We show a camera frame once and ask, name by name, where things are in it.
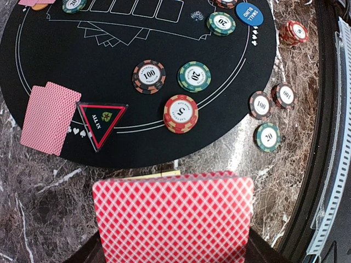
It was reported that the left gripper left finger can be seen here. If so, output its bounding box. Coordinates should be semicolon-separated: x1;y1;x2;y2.
64;231;106;263

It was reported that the blue small blind button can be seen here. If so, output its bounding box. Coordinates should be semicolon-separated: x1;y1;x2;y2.
235;2;264;27

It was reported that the yellow playing card box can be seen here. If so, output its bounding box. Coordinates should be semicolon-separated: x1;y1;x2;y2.
125;170;180;180

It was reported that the triangular red dealer button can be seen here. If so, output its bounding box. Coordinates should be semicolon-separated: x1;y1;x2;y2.
76;101;129;152

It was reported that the orange big blind button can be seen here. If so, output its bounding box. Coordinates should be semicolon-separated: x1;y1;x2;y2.
31;3;49;11

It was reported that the red poker chip stack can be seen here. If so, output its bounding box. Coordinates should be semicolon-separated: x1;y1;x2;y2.
279;20;309;46

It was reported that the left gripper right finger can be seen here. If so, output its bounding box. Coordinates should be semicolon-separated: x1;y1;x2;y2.
246;230;290;263

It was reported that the round black poker mat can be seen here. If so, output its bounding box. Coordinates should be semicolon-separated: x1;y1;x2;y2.
1;1;276;169

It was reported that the red playing card deck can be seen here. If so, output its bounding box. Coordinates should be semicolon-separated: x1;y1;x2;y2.
92;171;253;262

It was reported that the green poker chip stack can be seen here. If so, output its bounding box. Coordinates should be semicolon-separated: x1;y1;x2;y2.
253;123;281;152

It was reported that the red card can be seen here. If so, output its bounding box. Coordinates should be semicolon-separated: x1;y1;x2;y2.
36;0;55;4
18;0;37;7
20;85;70;156
46;82;81;124

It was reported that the white slotted cable duct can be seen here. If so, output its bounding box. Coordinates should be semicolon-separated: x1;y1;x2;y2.
305;18;350;262

